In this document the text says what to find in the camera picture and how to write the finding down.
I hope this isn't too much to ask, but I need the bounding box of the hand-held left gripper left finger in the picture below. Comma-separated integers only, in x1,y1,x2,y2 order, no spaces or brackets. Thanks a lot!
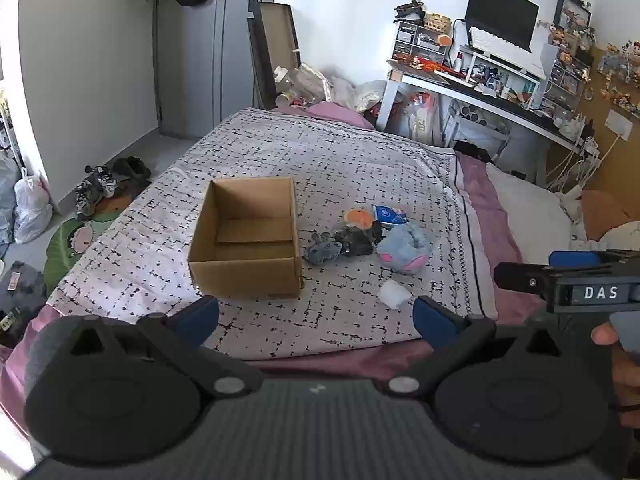
65,296,263,401

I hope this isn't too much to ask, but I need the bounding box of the person's right hand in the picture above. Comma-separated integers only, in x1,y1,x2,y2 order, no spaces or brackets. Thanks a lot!
590,321,622,347

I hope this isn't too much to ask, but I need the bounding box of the pile of shoes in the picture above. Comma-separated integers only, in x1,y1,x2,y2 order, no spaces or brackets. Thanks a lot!
74,156,152,217

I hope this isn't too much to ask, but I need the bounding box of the burger plush toy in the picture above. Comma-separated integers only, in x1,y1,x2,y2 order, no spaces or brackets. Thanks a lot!
343,208,376,229

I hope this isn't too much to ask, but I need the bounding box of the clear drawer organiser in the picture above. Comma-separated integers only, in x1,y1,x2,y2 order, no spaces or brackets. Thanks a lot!
392,21,451,62

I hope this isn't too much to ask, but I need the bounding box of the grey plush toy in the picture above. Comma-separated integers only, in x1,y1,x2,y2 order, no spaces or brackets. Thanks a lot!
305,232,343,266

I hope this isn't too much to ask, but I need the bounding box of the green cartoon floor mat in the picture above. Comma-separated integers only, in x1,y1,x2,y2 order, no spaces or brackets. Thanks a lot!
42,209,122,297

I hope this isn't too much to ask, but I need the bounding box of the person's right forearm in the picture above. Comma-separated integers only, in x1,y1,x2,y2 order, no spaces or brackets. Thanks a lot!
606,344,640,429

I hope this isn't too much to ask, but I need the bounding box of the black and white printed blanket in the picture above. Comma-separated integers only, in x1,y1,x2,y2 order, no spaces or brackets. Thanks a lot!
45,108,501,361

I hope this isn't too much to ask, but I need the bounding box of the black monitor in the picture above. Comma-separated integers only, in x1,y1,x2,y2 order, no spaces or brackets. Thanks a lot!
464,0,541,53

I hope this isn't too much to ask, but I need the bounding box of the clear plastic bottle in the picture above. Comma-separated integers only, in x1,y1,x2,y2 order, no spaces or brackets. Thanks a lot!
273,65,302,92

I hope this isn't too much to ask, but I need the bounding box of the large flat cardboard box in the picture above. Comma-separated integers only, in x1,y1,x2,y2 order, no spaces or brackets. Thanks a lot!
247,2,302,111

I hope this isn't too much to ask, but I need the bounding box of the white soft toy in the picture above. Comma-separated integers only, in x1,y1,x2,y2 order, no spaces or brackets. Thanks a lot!
378,280,412,308

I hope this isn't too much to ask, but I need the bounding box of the black soft toy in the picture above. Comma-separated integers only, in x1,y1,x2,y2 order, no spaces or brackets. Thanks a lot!
334,222,383,257

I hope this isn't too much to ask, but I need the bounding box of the woven basket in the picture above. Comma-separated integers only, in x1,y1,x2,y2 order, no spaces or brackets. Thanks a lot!
423,12,454,32

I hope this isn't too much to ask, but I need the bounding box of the pile of plastic bags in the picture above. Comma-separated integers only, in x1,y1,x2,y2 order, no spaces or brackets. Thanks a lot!
299,61,387,113

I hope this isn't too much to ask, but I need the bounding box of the white plastic bag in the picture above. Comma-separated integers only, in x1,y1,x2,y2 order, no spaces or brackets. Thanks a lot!
13,166,54,244

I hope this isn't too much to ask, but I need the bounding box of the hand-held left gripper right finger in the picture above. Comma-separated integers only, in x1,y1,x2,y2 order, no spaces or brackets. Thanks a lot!
387,296,596,401

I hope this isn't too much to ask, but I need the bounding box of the white keyboard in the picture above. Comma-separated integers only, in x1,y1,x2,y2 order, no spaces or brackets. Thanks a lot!
470,27,532,55

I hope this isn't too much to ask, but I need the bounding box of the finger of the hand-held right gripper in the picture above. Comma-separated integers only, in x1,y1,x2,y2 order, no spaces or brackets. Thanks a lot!
548,249,640,268
493,261,557,294

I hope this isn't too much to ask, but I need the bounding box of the grey door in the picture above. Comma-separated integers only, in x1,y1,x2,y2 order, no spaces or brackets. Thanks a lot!
154,0,281,142

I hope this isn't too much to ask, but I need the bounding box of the white desk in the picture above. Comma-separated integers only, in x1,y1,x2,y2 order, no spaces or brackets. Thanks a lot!
375,57,601,186

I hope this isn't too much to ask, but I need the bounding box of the white pillow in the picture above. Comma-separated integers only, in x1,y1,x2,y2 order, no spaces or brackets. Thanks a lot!
486,162,586,252

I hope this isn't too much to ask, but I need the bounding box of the white wall socket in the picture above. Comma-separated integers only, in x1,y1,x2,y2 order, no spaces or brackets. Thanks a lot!
604,109,637,139

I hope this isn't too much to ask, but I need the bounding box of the blue tissue packet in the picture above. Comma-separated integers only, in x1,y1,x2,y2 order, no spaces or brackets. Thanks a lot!
372,204,409,227

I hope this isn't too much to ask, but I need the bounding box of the white desk shelf riser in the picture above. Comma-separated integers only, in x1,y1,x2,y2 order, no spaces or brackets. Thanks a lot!
456,44,550,98

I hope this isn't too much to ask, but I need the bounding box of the framed picture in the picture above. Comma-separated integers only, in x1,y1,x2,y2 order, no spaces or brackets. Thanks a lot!
552,0,594,37

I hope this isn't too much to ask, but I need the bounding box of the blue plush toy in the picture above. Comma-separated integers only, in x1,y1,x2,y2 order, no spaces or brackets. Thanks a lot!
376,223,432,275

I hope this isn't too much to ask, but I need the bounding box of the orange cushion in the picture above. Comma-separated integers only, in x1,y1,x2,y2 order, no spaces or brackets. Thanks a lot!
581,189,632,242

